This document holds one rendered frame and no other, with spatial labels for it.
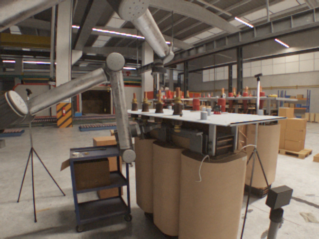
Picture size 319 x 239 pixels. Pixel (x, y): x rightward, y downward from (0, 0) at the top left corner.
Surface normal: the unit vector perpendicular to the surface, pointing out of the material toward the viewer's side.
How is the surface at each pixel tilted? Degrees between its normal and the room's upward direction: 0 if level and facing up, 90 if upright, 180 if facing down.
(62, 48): 90
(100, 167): 90
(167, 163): 90
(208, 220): 90
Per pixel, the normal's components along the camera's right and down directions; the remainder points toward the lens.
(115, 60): 0.33, -0.01
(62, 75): 0.52, 0.08
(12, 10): 0.59, 0.65
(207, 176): -0.46, 0.08
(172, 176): -0.18, 0.09
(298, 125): -0.86, 0.05
